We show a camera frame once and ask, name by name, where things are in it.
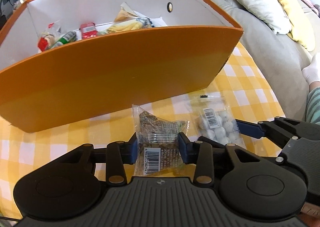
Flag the clear bag white round candies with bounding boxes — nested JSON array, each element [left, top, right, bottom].
[[185, 94, 246, 148]]

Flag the clear bag brown green snack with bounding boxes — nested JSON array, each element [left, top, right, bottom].
[[132, 105, 189, 177]]

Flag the red snack bar wrapper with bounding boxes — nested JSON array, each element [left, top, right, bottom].
[[80, 22, 98, 40]]

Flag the clear packet brown date snack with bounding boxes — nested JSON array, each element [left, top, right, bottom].
[[37, 20, 62, 51]]

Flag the yellow white checkered tablecloth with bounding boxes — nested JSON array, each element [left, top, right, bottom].
[[1, 44, 284, 219]]

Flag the green striped trousers leg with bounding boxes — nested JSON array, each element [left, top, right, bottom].
[[306, 87, 320, 125]]

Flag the white socked foot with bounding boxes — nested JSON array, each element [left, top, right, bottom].
[[302, 54, 319, 88]]

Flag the beige sofa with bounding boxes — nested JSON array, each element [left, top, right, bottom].
[[211, 0, 319, 120]]

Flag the orange cardboard box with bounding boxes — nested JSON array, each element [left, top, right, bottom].
[[1, 0, 243, 133]]

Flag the yellow pillow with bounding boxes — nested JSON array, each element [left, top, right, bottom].
[[278, 0, 319, 54]]

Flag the green can snack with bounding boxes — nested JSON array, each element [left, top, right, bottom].
[[51, 31, 77, 49]]

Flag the yellow snack bag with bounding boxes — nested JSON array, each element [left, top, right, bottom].
[[97, 17, 154, 36]]

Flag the white orange snack packet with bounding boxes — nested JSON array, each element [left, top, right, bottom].
[[114, 2, 168, 27]]

